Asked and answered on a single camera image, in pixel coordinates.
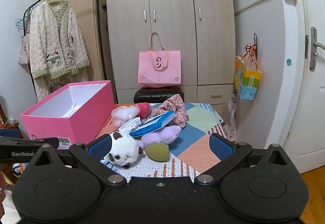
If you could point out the cream fluffy garment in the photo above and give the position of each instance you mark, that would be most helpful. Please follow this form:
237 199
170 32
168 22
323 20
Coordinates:
43 89

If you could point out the white door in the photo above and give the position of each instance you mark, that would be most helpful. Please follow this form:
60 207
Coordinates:
312 112

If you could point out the small white blue packet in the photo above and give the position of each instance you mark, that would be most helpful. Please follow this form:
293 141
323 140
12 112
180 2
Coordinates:
132 123

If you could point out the pink floral cloth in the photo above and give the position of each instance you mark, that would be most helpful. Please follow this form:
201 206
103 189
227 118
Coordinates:
177 112

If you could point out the colourful gift bag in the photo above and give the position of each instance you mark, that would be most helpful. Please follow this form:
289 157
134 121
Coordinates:
250 81

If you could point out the pink cardboard box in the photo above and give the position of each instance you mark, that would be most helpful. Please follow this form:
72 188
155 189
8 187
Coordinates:
63 127

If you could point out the panda plush toy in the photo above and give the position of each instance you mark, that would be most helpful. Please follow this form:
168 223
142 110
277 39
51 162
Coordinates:
121 150

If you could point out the lavender fluffy plush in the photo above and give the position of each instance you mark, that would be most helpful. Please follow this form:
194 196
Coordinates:
167 135

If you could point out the green makeup sponge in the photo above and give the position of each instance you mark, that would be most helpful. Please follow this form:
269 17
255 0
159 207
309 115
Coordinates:
157 153

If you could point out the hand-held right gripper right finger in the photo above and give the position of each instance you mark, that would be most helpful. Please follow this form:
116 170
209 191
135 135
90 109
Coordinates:
221 146

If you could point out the white hanging plastic bag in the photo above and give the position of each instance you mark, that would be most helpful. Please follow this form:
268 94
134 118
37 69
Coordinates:
232 117

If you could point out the pink tote bag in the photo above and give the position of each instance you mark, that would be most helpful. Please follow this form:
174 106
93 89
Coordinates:
160 71

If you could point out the teal wall sticker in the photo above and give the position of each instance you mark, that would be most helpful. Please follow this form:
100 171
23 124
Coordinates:
289 62

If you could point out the black suitcase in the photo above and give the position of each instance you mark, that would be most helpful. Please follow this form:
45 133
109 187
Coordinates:
152 95

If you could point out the teal clothes hangers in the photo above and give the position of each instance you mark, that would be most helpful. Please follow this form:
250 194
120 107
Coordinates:
20 24

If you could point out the beige canvas bag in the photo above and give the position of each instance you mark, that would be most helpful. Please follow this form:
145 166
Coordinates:
23 48

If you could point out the cream green fluffy cardigan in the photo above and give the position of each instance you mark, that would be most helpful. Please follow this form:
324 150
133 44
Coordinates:
55 36

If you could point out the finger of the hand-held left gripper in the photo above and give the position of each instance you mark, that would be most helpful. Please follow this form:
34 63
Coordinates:
30 142

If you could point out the blue wet wipes packet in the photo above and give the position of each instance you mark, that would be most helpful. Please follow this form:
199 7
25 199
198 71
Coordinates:
152 125

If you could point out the patchwork blanket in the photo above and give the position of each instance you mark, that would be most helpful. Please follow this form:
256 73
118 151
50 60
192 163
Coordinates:
203 147

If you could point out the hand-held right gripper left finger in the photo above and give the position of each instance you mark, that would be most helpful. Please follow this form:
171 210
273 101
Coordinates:
100 146

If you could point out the white fluffy item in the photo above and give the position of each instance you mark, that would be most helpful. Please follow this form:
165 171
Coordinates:
123 113

